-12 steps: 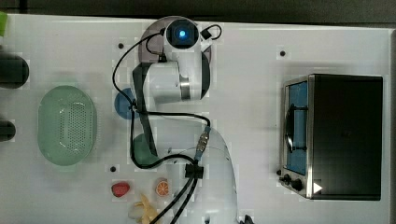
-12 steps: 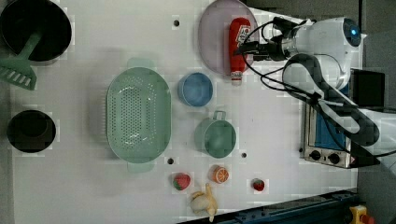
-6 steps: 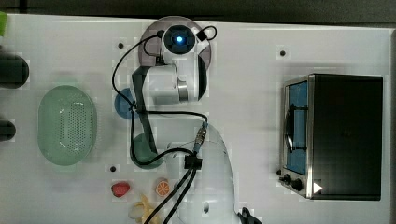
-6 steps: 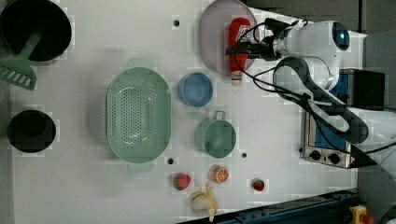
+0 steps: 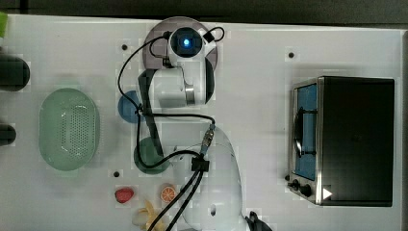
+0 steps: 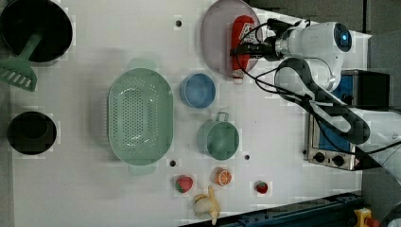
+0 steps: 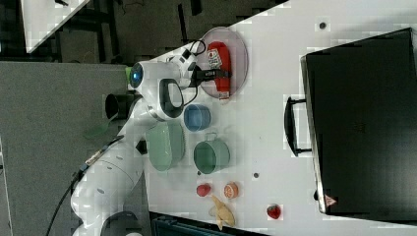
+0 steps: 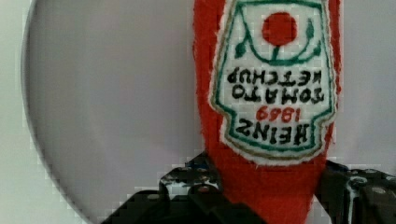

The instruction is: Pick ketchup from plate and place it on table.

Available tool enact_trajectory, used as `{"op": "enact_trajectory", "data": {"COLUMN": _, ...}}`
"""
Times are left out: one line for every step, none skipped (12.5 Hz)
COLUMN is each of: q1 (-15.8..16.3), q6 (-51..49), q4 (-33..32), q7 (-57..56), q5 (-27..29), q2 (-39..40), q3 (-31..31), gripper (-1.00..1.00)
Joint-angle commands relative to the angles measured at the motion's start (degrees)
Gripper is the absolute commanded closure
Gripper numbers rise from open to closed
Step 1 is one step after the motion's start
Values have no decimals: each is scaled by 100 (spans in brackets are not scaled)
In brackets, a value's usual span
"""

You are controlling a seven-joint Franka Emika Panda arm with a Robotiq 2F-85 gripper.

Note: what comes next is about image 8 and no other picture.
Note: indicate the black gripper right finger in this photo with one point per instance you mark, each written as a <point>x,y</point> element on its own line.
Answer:
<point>357,196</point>

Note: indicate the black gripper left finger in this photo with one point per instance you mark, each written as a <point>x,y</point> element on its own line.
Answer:
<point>191,194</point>

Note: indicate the red plush ketchup bottle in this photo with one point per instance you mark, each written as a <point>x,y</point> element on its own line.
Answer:
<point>267,76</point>

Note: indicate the grey round plate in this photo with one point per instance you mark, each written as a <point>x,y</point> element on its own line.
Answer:
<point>109,91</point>

